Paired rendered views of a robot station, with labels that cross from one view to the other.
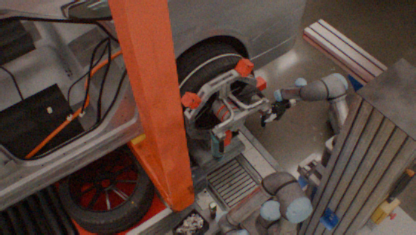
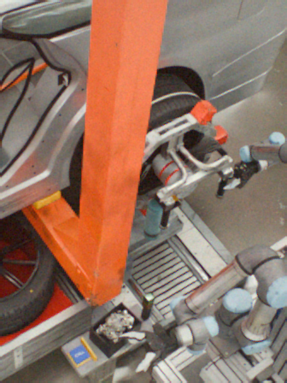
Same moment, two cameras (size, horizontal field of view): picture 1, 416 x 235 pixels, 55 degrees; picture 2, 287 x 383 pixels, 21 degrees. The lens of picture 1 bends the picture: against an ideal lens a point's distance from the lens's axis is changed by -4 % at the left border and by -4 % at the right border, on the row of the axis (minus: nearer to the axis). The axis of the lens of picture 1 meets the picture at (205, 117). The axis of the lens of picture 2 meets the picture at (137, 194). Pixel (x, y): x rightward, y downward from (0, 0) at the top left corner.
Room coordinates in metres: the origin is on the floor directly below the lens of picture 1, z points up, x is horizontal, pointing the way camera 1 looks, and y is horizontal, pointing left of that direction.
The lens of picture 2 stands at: (-0.61, 0.46, 3.81)
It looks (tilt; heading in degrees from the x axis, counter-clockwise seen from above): 54 degrees down; 349
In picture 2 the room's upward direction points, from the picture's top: 9 degrees clockwise
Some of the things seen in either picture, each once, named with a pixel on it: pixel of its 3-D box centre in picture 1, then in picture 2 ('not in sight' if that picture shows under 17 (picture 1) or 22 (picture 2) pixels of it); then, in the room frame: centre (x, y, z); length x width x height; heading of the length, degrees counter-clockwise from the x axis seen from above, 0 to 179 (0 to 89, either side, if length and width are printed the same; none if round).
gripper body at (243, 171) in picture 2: (280, 106); (246, 169); (1.65, -0.50, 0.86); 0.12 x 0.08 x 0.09; 121
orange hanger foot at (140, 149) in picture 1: (149, 149); (61, 217); (1.48, 0.39, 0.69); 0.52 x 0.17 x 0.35; 31
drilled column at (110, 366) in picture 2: not in sight; (102, 362); (0.96, 0.19, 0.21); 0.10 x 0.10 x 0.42; 31
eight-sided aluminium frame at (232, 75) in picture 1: (221, 106); (166, 163); (1.69, -0.11, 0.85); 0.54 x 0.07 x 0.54; 121
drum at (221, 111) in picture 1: (228, 113); (174, 173); (1.63, -0.15, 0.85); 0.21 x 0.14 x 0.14; 31
